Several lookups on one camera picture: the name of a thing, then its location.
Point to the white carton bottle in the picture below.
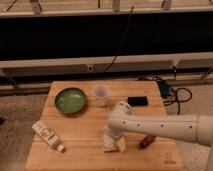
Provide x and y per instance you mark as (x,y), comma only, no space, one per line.
(48,136)

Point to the green bowl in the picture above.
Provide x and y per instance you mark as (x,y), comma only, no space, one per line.
(70,100)

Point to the white sponge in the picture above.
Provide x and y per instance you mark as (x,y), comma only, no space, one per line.
(109,144)

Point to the black rectangular block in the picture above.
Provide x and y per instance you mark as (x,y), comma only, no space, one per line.
(138,101)

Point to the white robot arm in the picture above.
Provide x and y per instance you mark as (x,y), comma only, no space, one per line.
(189,128)

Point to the clear plastic cup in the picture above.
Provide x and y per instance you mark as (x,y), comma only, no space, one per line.
(101,93)

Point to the brown red bottle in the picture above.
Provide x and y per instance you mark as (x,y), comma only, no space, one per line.
(147,141)

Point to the blue power adapter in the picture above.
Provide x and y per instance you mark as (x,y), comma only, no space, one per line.
(164,89)

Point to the pale translucent gripper body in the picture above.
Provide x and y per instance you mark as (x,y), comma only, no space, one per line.
(121,144)

